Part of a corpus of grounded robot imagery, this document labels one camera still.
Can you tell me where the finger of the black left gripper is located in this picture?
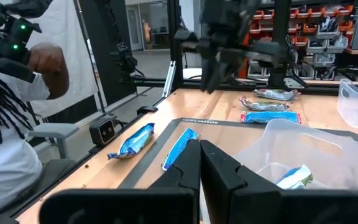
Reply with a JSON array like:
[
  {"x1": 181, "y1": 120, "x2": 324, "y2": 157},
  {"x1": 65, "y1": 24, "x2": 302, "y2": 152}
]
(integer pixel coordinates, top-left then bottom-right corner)
[
  {"x1": 212, "y1": 57, "x2": 232, "y2": 93},
  {"x1": 201, "y1": 57, "x2": 218, "y2": 93}
]

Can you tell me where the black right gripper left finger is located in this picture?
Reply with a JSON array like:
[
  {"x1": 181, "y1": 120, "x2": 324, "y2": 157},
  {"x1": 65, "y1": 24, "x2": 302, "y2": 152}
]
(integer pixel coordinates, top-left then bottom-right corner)
[{"x1": 147, "y1": 139, "x2": 202, "y2": 224}]

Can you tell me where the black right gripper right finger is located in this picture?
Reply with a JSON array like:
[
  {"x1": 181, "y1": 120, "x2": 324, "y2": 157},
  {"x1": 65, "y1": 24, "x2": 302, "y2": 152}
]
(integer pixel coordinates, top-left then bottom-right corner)
[{"x1": 200, "y1": 139, "x2": 282, "y2": 224}]

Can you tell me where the dark blue granola bar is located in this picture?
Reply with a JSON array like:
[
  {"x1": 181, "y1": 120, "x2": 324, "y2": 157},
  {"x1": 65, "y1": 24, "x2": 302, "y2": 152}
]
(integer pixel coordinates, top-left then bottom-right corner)
[{"x1": 275, "y1": 164, "x2": 314, "y2": 190}]

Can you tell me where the person's forearm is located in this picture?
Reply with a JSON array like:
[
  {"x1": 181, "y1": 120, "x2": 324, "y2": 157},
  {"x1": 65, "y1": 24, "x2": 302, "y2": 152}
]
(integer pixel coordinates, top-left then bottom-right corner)
[{"x1": 40, "y1": 58, "x2": 71, "y2": 101}]

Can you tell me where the grey-bordered silicone baking mat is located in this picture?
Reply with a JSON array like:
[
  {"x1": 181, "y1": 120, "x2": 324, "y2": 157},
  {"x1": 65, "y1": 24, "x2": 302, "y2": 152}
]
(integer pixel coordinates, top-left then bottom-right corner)
[{"x1": 118, "y1": 117, "x2": 358, "y2": 190}]

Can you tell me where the black table edge clamp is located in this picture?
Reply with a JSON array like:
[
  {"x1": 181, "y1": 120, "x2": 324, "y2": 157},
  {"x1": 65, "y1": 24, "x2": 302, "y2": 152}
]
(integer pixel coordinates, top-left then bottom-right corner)
[{"x1": 136, "y1": 105, "x2": 158, "y2": 116}]

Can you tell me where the shelf with orange bins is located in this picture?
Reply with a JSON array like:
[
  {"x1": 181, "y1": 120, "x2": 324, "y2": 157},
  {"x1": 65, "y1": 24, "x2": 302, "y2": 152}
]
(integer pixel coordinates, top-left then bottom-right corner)
[{"x1": 241, "y1": 2, "x2": 357, "y2": 80}]

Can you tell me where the grey office chair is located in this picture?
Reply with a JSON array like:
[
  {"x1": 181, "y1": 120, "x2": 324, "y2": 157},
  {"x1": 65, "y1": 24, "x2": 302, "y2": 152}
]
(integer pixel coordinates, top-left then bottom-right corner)
[{"x1": 0, "y1": 122, "x2": 80, "y2": 215}]

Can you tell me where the white fabric screen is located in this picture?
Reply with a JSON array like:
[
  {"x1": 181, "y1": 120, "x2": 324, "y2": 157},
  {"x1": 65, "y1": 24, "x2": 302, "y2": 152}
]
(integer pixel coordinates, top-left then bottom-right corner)
[{"x1": 26, "y1": 0, "x2": 99, "y2": 119}]

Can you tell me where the person's hand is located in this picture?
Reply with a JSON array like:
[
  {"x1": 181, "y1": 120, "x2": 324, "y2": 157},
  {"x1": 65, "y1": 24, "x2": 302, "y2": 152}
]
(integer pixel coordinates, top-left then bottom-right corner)
[{"x1": 27, "y1": 42, "x2": 65, "y2": 75}]

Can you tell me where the person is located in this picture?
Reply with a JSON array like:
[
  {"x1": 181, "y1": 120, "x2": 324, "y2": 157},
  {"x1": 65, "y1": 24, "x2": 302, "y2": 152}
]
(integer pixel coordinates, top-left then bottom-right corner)
[{"x1": 0, "y1": 42, "x2": 71, "y2": 218}]

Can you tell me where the silver metal bracket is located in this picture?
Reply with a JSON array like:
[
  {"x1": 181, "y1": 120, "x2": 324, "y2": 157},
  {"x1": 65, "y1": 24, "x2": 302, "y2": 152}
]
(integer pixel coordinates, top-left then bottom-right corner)
[{"x1": 162, "y1": 60, "x2": 177, "y2": 99}]

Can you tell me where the black table-level camera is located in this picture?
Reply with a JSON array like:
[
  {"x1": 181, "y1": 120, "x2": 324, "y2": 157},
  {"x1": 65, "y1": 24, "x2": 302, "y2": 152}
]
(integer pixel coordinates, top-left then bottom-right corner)
[{"x1": 88, "y1": 116, "x2": 117, "y2": 147}]

